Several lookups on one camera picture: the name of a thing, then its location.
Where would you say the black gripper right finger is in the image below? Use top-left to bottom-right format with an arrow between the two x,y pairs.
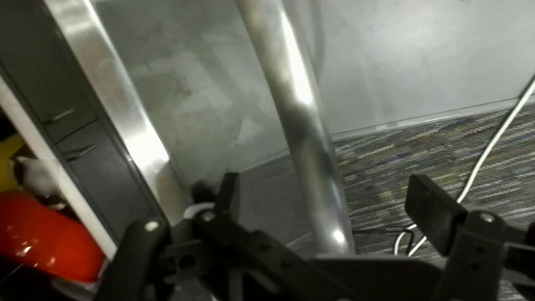
403,172 -> 535,301

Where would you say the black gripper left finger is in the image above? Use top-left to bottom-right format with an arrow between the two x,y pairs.
99,170 -> 336,301

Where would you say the steel dishwasher door handle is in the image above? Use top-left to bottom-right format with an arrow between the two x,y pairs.
233,0 -> 358,257

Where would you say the stainless steel dishwasher door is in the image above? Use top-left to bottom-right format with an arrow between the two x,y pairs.
0,0 -> 535,260

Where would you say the red bowl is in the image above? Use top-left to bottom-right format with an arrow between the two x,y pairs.
0,187 -> 109,284

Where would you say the yellow cup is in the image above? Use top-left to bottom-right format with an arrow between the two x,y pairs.
0,132 -> 29,192

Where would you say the white floor cable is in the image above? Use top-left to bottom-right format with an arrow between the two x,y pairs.
391,75 -> 535,259

